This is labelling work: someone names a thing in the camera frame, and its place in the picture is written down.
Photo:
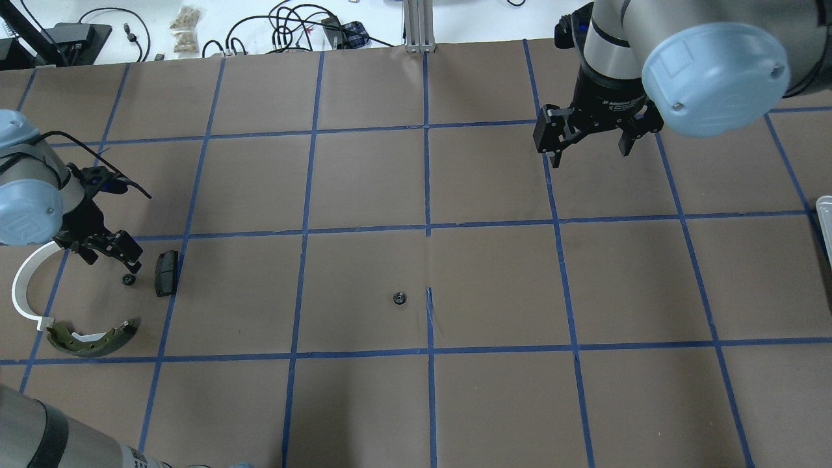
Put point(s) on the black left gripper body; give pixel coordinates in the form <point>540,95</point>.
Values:
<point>82,225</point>

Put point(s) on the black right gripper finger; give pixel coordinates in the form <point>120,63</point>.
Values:
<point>552,133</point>
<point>636,127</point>

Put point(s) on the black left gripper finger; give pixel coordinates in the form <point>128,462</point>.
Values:
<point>87,254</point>
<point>125,249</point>

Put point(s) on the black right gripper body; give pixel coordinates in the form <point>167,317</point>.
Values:
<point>603,95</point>

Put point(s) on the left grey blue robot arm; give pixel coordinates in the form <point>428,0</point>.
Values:
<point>44,199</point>

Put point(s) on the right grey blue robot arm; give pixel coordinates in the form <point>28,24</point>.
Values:
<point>700,68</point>

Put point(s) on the silver ribbed metal tray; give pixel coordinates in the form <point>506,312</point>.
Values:
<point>823,207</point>

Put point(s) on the grey brake pad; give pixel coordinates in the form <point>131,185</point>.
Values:
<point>166,273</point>

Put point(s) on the curved metal brake shoe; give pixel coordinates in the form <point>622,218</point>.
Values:
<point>61,337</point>

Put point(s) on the black monitor stand base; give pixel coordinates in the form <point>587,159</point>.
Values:
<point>80,43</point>

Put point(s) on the bag of small parts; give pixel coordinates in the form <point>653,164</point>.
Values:
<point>187,18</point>
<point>185,41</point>

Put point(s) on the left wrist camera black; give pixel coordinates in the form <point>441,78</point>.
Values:
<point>99,179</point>

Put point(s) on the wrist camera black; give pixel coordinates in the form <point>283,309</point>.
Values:
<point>99,179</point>
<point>571,30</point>

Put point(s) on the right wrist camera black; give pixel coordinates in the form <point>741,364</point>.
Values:
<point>571,30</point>

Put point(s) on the aluminium frame post right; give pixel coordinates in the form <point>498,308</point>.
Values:
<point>419,26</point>

